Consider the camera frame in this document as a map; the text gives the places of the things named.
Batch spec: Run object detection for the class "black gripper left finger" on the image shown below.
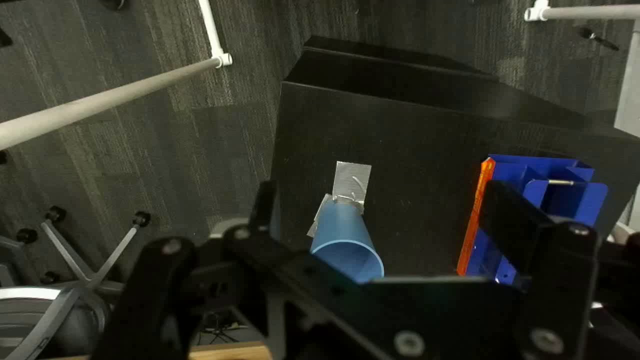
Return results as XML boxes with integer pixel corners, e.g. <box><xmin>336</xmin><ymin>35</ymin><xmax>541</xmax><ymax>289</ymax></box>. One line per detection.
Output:
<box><xmin>90</xmin><ymin>234</ymin><xmax>283</xmax><ymax>360</ymax></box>

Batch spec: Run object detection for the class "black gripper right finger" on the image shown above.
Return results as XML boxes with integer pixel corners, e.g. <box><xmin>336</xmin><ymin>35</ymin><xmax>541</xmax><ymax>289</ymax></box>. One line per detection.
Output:
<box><xmin>481</xmin><ymin>180</ymin><xmax>600</xmax><ymax>360</ymax></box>

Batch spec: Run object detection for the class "large blue cup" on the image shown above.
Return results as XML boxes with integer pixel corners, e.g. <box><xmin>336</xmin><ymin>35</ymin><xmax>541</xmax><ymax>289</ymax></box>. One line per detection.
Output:
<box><xmin>310</xmin><ymin>196</ymin><xmax>386</xmax><ymax>284</ymax></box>

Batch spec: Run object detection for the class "office chair base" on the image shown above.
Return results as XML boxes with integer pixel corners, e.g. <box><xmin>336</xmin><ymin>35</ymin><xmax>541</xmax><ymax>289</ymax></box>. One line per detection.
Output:
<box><xmin>2</xmin><ymin>205</ymin><xmax>150</xmax><ymax>360</ymax></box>

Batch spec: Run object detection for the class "white pvc pipe frame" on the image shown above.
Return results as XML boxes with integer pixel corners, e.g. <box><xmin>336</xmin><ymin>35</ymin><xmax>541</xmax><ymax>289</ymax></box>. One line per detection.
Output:
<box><xmin>0</xmin><ymin>0</ymin><xmax>235</xmax><ymax>150</ymax></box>

